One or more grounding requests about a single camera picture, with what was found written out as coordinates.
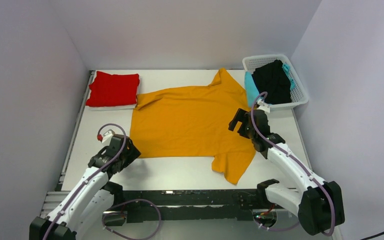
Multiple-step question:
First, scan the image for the yellow t shirt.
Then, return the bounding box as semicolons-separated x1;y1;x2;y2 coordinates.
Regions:
129;68;256;185

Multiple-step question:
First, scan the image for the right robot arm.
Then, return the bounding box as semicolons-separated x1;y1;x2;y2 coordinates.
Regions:
228;108;345;236

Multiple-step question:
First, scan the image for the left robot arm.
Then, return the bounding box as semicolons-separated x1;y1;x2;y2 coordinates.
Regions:
28;131;141;240

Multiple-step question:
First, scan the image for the teal t shirt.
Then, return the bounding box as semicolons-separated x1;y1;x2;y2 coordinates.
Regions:
244;64;294;107

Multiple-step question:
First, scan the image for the black t shirt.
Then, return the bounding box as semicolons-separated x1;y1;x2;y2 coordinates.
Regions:
251;59;292;105

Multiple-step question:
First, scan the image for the white plastic basket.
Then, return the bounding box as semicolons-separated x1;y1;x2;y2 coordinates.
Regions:
242;53;309;111

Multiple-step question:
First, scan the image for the folded red t shirt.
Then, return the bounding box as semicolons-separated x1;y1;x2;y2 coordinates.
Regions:
85;71;140;108

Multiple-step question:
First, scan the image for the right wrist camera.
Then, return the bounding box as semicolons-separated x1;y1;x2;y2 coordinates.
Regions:
254;98;271;114

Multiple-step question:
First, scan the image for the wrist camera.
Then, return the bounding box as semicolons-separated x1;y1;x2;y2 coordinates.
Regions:
254;98;271;114
97;129;115;146

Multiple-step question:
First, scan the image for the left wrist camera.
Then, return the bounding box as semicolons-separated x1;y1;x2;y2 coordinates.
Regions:
97;129;115;146

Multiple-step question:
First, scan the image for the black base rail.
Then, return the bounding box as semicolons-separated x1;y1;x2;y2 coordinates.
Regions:
103;189;275;227

